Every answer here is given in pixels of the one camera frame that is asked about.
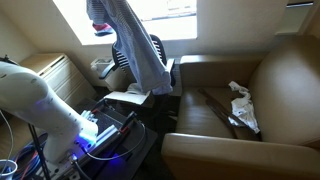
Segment plain white cloth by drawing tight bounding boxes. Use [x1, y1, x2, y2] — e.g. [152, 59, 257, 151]
[127, 82, 143, 95]

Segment blue striped shirt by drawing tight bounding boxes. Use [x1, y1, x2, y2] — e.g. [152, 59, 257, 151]
[86, 0, 174, 96]

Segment black slatted office chair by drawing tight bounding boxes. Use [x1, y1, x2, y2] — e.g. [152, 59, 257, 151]
[99, 33, 178, 121]

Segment tan leather couch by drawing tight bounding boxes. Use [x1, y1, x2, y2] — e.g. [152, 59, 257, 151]
[160, 33, 320, 180]

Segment open cardboard box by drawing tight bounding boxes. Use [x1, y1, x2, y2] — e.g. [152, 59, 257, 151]
[103, 71, 162, 108]

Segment small white box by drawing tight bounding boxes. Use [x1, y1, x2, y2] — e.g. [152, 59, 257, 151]
[90, 57, 116, 73]

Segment black robot table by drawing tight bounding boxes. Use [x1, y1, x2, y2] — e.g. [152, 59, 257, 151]
[33, 96, 159, 180]

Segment dark framed window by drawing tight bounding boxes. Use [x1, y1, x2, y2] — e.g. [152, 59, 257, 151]
[128, 0, 198, 24]

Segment red and blue cap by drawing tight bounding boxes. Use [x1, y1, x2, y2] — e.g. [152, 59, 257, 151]
[92, 22, 114, 37]

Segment white printed garment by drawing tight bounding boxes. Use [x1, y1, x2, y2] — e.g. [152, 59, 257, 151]
[228, 80, 261, 134]

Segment light wooden cabinet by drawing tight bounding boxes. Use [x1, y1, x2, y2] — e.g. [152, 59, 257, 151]
[19, 52, 98, 108]

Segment light wooden desk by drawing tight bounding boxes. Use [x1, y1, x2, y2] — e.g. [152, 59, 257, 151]
[0, 113, 48, 158]

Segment white paper cup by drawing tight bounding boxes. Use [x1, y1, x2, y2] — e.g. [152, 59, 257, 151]
[0, 159, 18, 180]

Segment black clamp red handle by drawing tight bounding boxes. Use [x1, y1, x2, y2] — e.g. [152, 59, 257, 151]
[118, 110, 138, 135]

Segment white looped cable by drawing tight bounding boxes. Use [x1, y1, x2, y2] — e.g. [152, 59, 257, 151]
[71, 121, 148, 180]

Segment blue coiled cable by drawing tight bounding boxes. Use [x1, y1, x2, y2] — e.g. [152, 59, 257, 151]
[11, 143, 44, 180]

